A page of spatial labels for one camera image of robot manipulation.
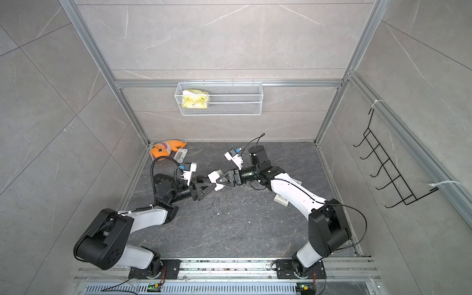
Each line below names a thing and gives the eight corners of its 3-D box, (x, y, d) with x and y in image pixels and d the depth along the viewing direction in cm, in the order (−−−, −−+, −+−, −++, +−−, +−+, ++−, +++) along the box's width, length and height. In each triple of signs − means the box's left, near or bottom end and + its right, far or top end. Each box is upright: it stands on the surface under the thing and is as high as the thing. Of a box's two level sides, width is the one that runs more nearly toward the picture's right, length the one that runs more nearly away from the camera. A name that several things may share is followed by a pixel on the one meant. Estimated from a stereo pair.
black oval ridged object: (154, 183, 102) (151, 179, 99) (158, 176, 105) (155, 173, 102) (172, 187, 101) (170, 183, 98) (175, 180, 104) (173, 176, 101)
